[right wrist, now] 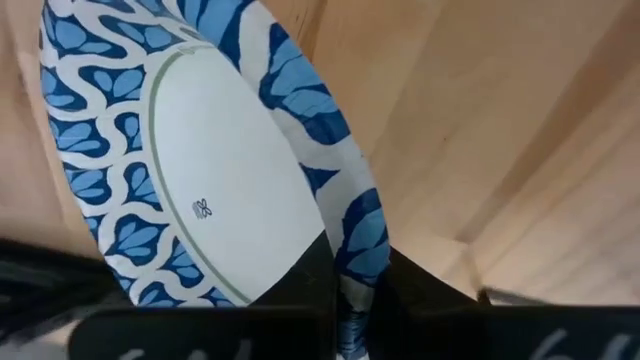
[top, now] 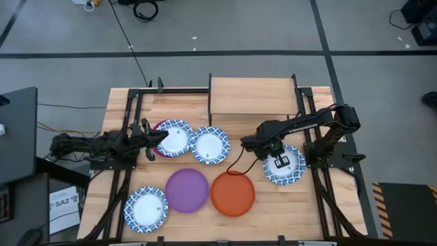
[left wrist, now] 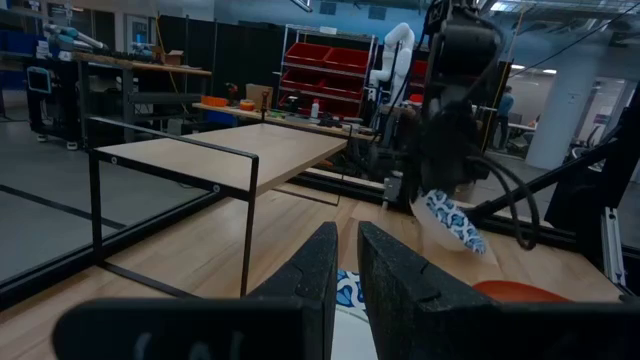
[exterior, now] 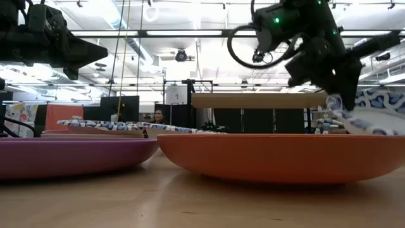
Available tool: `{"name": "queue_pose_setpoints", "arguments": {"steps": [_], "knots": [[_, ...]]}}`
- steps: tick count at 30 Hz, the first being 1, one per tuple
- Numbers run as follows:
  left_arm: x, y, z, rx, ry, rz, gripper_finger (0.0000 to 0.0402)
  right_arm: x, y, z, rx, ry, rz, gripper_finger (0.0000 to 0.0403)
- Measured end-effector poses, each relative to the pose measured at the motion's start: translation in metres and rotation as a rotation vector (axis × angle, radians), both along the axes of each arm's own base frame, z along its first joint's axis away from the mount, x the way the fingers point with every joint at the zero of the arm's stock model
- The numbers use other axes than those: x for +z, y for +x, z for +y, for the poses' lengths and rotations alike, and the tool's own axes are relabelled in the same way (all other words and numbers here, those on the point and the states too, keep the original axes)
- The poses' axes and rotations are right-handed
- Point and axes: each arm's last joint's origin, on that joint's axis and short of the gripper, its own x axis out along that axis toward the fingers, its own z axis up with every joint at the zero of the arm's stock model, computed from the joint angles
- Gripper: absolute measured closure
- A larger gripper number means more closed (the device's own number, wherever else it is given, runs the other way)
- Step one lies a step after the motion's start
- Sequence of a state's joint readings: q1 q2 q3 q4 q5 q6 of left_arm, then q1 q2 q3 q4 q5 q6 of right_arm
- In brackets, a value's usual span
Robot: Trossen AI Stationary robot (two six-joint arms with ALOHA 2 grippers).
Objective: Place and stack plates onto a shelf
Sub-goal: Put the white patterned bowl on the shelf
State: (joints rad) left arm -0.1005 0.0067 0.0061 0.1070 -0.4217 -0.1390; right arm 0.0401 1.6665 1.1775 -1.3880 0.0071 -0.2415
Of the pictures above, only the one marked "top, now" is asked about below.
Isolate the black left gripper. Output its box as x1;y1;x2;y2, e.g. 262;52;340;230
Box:
128;118;170;161

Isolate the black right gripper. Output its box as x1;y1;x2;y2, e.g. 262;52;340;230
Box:
240;131;290;169

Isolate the magenta plastic plate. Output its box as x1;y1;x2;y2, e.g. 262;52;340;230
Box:
152;121;171;159

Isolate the blue patterned paper plate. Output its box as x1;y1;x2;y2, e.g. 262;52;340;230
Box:
190;126;231;165
123;186;170;234
262;143;307;187
155;118;195;158

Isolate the purple plastic plate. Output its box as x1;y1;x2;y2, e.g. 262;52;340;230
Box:
165;167;210;215

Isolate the orange plastic plate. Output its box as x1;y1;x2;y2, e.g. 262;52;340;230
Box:
210;170;256;218

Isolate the wooden shelf with black brackets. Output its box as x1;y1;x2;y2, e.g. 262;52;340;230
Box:
207;72;303;127

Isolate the white printed paper sheet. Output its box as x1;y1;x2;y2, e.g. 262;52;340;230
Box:
49;186;81;235

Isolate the black mat with hazard stripes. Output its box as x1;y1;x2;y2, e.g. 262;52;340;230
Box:
371;182;437;240

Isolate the black computer mouse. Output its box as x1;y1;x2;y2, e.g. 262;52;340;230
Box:
16;228;44;246

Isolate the person's shoe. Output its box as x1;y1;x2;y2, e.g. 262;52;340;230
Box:
421;91;437;107

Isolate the black equipment box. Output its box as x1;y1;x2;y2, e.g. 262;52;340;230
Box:
411;20;437;47

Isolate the black equipment case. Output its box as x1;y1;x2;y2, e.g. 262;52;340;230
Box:
401;0;437;25

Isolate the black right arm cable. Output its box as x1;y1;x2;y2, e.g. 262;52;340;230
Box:
226;146;261;176

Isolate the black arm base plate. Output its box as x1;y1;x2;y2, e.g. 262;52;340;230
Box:
303;141;366;169
89;143;139;171

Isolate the black aluminium table frame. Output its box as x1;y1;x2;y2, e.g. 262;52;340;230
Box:
81;77;368;246

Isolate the thin grey cable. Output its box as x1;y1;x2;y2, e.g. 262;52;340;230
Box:
37;102;107;110

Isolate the long black floor cable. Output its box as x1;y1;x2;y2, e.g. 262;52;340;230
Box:
109;0;150;87

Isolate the yellow cable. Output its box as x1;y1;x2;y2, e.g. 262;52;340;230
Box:
37;121;102;135

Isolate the coiled black cable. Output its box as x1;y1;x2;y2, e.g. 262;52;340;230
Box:
132;0;160;23

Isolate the thin black cable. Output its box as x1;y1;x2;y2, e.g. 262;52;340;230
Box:
389;8;414;31

